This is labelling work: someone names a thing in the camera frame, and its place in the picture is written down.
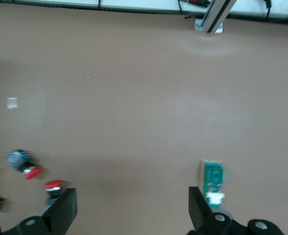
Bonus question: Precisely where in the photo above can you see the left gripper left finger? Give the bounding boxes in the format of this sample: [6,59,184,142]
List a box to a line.
[0,188,78,235]

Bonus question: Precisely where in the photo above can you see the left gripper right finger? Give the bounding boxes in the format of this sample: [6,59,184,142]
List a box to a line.
[188,186,286,235]

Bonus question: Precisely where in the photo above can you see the green load switch white handle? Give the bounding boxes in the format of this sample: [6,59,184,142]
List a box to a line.
[199,160,227,213]

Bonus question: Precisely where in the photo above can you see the red mushroom button blue block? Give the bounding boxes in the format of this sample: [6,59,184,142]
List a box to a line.
[6,149,42,181]
[43,180,66,209]

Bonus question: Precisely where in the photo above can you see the brown table cover sheet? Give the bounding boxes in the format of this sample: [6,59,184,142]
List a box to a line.
[0,2,288,235]

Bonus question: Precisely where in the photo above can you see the aluminium camera mount post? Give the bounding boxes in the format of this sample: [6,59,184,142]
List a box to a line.
[194,0,237,34]

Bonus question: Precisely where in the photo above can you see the black cable bundle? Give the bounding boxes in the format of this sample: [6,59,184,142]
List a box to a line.
[232,0,288,24]

